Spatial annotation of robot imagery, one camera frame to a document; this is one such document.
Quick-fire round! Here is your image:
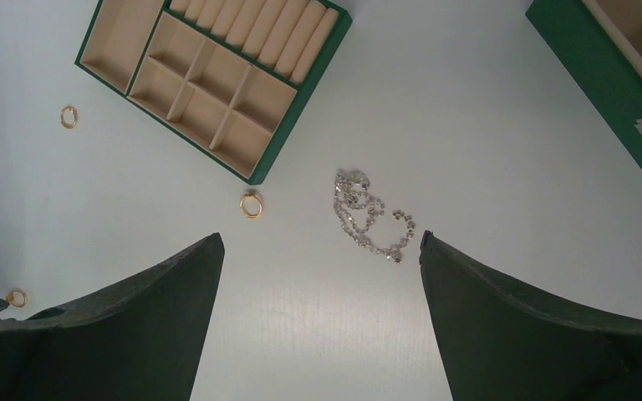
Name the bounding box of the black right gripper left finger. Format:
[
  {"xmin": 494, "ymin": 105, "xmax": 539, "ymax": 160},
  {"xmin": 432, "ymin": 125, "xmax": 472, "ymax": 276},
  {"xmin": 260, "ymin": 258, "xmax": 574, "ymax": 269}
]
[{"xmin": 0, "ymin": 233, "xmax": 225, "ymax": 400}]

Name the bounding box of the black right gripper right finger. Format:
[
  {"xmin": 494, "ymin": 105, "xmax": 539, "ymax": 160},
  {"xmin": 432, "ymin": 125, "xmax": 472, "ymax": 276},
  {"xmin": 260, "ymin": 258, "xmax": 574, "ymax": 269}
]
[{"xmin": 420, "ymin": 231, "xmax": 642, "ymax": 400}]

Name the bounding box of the green jewelry tray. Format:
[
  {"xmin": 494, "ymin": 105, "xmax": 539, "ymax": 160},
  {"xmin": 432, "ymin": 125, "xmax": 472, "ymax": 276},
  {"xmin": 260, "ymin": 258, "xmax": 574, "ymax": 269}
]
[{"xmin": 76, "ymin": 1, "xmax": 352, "ymax": 185}]

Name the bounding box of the green open jewelry box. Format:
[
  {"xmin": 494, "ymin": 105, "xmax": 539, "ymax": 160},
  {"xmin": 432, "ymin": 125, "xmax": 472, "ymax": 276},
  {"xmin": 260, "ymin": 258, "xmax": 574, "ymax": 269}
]
[{"xmin": 525, "ymin": 0, "xmax": 642, "ymax": 169}]

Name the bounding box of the gold ring centre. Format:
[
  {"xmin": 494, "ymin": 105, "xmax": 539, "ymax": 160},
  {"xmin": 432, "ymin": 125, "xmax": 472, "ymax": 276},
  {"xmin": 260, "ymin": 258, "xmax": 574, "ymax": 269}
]
[{"xmin": 238, "ymin": 190, "xmax": 264, "ymax": 221}]

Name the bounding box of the silver crystal necklace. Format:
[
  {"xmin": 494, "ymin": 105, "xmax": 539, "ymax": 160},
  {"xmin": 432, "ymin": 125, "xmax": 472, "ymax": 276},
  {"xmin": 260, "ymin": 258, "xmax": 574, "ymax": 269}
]
[{"xmin": 332, "ymin": 169, "xmax": 417, "ymax": 265}]

